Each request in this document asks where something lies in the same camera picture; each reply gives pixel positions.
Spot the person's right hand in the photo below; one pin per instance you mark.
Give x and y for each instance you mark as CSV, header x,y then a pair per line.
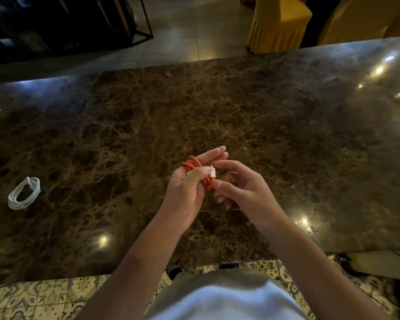
x,y
253,199

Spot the person's left hand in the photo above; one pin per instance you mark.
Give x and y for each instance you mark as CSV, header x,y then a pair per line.
x,y
183,196

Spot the person's left forearm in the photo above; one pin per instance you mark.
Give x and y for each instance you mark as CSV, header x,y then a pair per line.
x,y
133,273

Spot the person's right forearm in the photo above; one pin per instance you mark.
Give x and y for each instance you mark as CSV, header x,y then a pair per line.
x,y
323,279

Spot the person's dark shoe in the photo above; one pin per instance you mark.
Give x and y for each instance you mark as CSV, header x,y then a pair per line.
x,y
228,265
173,273

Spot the person's white shirt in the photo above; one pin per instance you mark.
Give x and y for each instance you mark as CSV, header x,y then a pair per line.
x,y
226,303

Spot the black and yellow device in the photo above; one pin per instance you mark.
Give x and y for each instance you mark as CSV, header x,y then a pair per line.
x,y
346,263

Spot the black metal shelf rack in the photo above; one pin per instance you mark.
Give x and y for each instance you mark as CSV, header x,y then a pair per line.
x,y
63,26

